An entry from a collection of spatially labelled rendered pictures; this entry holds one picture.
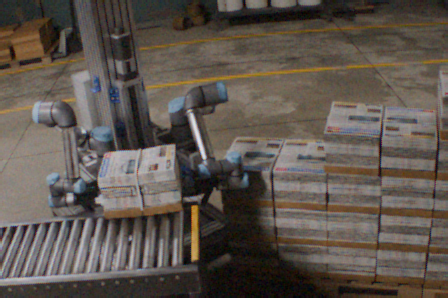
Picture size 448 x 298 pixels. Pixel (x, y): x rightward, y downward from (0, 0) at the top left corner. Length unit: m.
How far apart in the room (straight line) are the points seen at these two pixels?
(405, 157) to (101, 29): 1.76
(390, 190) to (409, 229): 0.26
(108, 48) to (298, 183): 1.28
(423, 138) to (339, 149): 0.44
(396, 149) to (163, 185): 1.14
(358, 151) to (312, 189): 0.34
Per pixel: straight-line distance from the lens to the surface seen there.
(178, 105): 3.41
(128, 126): 3.40
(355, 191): 3.02
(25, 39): 8.89
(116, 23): 3.31
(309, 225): 3.16
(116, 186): 2.79
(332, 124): 2.94
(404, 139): 2.85
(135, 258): 2.60
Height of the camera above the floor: 2.32
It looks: 30 degrees down
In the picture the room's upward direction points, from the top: 8 degrees counter-clockwise
